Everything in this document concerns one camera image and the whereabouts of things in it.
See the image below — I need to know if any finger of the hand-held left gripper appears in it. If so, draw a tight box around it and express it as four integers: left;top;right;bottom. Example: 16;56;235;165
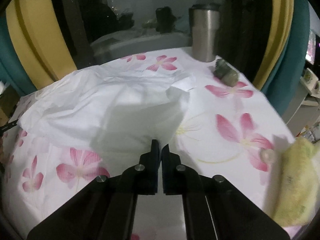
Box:
0;119;20;133

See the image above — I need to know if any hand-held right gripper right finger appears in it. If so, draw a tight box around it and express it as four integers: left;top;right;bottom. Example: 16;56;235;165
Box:
162;144;292;240

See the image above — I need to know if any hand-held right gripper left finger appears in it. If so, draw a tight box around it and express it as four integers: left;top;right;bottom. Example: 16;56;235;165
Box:
26;139;160;240

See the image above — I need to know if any white garment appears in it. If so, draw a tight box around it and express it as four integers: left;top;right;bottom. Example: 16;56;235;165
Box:
19;65;197;153

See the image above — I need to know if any teal curtain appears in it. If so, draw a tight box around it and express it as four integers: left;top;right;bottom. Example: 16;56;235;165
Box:
261;0;317;130
0;17;35;98

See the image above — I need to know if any pink floral bedsheet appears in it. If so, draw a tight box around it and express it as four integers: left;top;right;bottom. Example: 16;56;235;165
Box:
0;47;297;240

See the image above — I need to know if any white paper tag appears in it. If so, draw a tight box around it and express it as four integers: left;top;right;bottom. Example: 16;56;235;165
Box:
174;76;197;91

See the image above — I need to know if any yellow curtain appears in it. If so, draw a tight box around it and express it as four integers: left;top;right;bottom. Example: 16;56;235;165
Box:
6;0;78;92
252;0;295;92

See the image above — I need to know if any green stone figurine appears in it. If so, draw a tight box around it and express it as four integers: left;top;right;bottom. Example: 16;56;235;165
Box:
212;59;239;86

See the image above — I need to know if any yellow-green cloth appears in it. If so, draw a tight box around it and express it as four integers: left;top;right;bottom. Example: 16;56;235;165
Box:
271;139;320;227

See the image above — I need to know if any stainless steel tumbler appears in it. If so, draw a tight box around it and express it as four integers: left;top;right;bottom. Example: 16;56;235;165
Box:
188;3;221;63

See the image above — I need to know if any white shelf unit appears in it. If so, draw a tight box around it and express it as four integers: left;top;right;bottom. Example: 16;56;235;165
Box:
287;67;320;135

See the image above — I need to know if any dark glass window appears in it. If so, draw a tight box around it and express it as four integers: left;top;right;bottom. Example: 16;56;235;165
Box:
49;0;273;70

